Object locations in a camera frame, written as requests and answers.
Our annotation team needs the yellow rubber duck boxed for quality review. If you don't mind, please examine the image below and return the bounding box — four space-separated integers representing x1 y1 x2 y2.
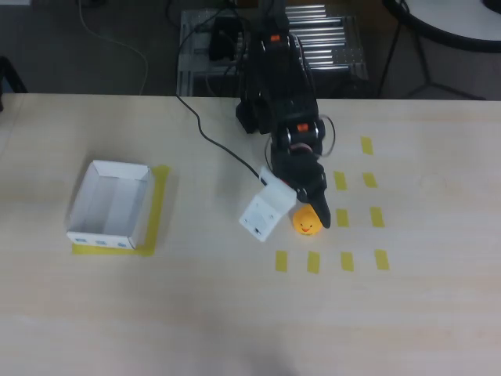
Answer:
292 204 324 237

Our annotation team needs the white open cardboard box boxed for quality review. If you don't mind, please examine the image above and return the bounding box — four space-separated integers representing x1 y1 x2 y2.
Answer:
65 159 153 251

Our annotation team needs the black table leg base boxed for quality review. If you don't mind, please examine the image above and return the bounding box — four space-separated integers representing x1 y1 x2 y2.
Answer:
377 11 487 101

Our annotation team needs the round white table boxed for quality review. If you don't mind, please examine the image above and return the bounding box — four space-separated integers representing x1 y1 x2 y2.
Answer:
381 0 501 54

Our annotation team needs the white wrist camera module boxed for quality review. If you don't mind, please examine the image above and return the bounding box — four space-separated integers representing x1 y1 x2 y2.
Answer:
238 166 297 243

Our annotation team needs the black camera cable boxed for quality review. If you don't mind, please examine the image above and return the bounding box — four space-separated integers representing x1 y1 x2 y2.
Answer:
174 7 271 185

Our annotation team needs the aluminium frame cart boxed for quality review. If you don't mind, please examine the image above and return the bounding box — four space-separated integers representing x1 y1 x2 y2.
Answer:
176 4 369 98

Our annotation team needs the white floor cable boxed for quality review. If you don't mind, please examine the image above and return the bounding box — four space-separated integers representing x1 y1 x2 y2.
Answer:
77 0 150 95

